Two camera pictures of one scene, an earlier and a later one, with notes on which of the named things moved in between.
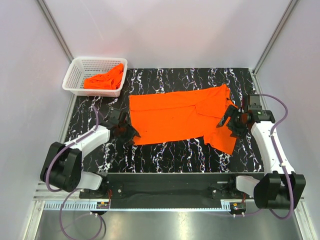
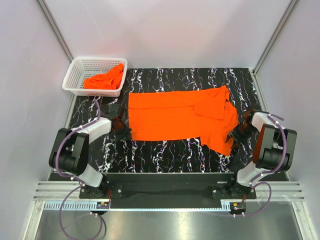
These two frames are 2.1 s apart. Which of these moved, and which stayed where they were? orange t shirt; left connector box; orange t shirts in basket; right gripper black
Moved: right gripper black
Stayed: orange t shirt; orange t shirts in basket; left connector box
